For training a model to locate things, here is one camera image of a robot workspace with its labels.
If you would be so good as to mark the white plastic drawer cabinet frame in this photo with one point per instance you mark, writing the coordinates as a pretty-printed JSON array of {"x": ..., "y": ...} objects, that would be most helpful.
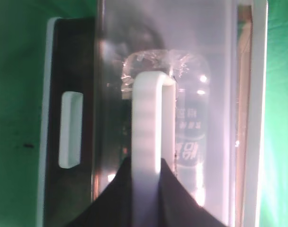
[{"x": 251, "y": 46}]

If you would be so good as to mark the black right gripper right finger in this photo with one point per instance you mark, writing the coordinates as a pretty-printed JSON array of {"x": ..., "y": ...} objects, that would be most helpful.
[{"x": 177, "y": 208}]

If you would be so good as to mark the dark translucent drawer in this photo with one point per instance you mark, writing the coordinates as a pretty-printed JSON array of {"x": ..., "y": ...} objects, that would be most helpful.
[
  {"x": 65, "y": 155},
  {"x": 143, "y": 127}
]

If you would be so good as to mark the clear plastic water bottle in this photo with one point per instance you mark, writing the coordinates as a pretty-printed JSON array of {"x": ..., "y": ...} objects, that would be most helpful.
[{"x": 192, "y": 76}]

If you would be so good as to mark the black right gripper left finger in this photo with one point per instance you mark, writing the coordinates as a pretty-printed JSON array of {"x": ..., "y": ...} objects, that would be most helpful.
[{"x": 113, "y": 207}]

